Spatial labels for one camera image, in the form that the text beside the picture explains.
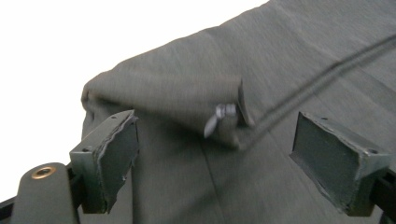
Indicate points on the black pants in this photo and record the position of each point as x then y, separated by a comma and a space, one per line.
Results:
280, 62

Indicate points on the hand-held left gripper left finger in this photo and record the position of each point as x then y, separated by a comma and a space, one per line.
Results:
109, 155

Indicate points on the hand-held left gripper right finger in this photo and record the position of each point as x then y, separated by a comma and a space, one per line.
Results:
339, 158

